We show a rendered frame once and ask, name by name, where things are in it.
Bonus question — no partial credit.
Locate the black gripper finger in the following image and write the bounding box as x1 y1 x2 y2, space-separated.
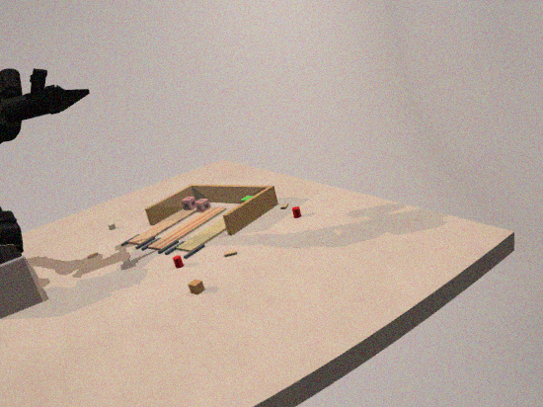
56 85 90 112

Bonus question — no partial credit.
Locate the pale yellow flat strip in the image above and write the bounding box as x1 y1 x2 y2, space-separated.
176 218 226 252

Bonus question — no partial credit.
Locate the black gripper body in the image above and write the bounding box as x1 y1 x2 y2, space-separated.
21 85 62 119

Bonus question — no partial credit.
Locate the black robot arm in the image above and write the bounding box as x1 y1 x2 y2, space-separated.
0 68 47 265

